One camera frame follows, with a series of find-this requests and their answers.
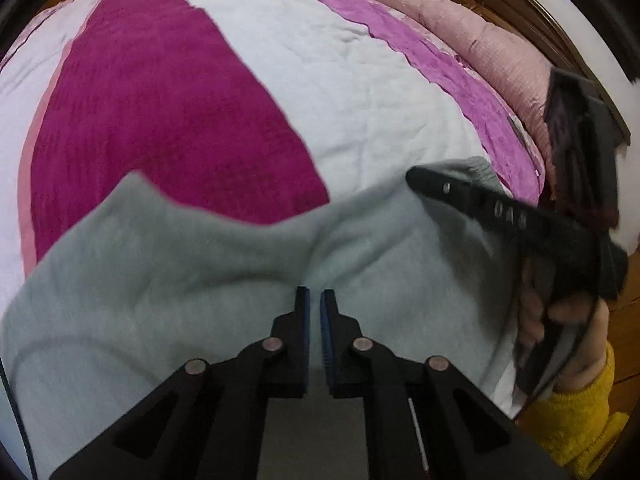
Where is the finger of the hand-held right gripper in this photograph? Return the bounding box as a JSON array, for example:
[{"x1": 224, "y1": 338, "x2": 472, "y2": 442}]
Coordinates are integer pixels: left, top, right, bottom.
[{"x1": 406, "y1": 166, "x2": 543, "y2": 246}]

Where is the pink quilt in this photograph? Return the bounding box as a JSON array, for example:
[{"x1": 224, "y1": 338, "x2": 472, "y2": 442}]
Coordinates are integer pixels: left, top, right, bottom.
[{"x1": 277, "y1": 0, "x2": 563, "y2": 173}]

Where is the person's right hand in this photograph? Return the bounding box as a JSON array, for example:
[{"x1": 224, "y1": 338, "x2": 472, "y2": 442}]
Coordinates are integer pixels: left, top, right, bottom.
[{"x1": 517, "y1": 259, "x2": 611, "y2": 393}]

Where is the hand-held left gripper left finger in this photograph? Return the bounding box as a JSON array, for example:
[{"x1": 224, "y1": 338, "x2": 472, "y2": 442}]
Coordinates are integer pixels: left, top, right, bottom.
[{"x1": 49, "y1": 286, "x2": 312, "y2": 480}]

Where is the dark wooden headboard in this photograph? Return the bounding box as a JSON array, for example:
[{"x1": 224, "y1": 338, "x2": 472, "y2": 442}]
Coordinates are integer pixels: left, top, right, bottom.
[{"x1": 400, "y1": 0, "x2": 632, "y2": 148}]

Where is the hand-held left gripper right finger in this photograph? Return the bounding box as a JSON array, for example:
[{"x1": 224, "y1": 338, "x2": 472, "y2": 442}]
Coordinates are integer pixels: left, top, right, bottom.
[{"x1": 320, "y1": 288, "x2": 573, "y2": 480}]

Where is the person's right forearm yellow sleeve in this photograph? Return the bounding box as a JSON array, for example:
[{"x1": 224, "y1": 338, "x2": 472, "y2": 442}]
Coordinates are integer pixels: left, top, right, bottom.
[{"x1": 520, "y1": 342, "x2": 632, "y2": 480}]

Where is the purple floral blanket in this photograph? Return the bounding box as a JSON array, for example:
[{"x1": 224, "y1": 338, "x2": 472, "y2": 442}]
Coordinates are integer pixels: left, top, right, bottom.
[{"x1": 0, "y1": 0, "x2": 547, "y2": 281}]

